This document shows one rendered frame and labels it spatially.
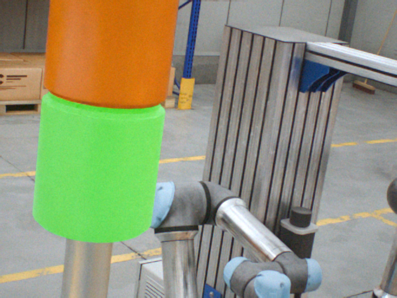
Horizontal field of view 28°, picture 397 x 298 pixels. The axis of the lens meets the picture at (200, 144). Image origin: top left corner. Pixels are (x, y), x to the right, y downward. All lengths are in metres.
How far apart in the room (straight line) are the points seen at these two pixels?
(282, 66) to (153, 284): 0.85
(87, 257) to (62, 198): 0.03
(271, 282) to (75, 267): 1.34
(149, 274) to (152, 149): 2.23
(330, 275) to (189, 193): 3.90
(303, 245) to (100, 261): 1.89
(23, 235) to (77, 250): 5.53
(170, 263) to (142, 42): 1.76
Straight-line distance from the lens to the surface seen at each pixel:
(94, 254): 0.34
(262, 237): 1.93
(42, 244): 5.75
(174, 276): 2.05
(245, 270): 1.76
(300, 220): 2.21
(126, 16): 0.30
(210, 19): 12.00
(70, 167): 0.31
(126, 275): 5.40
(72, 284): 0.35
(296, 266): 1.83
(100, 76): 0.30
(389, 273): 2.51
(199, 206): 2.06
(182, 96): 10.14
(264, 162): 2.14
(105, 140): 0.31
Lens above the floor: 2.29
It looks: 15 degrees down
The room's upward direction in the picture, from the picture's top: 8 degrees clockwise
